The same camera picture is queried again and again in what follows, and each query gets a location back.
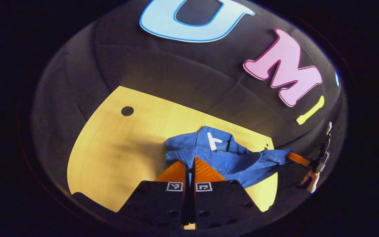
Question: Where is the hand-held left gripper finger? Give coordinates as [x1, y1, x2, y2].
[119, 160, 190, 230]
[191, 157, 263, 230]

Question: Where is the blue button-up shirt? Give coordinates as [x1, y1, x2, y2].
[165, 126, 292, 189]

